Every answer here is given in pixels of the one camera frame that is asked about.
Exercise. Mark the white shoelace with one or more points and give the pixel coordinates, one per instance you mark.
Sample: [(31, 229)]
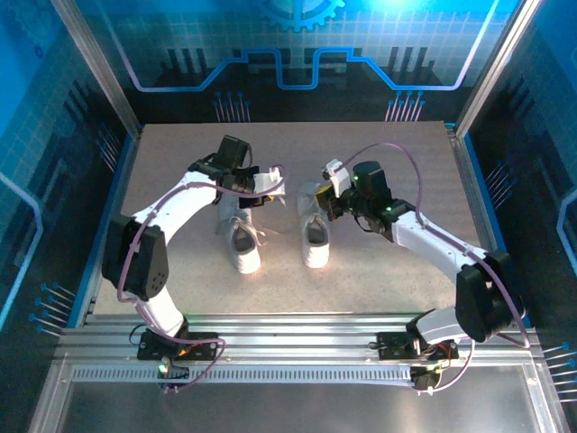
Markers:
[(249, 223), (312, 215)]

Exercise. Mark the white sneaker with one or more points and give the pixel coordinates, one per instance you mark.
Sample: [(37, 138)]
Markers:
[(315, 255), (245, 259)]

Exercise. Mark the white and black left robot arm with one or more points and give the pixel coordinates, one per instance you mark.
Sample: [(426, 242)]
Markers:
[(180, 205)]

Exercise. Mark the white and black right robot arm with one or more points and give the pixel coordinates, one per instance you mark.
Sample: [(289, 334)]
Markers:
[(433, 243)]

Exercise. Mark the small black electronics module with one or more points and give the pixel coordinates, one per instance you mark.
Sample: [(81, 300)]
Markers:
[(426, 379), (173, 372)]

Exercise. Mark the grey metal shelf plate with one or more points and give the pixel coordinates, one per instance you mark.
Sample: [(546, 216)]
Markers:
[(293, 410)]

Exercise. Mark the blue side rail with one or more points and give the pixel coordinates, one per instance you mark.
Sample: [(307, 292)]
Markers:
[(126, 158)]

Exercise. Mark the aluminium side rail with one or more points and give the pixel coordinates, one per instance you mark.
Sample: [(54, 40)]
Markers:
[(479, 198)]

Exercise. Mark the aluminium mounting rail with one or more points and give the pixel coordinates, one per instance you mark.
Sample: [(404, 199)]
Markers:
[(293, 338)]

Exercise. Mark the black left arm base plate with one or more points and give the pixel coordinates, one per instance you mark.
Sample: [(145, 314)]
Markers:
[(203, 345)]

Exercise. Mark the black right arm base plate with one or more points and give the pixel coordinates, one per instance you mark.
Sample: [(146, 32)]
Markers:
[(392, 347)]

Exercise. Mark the aluminium frame post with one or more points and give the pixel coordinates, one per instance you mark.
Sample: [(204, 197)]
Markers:
[(497, 67), (100, 67)]

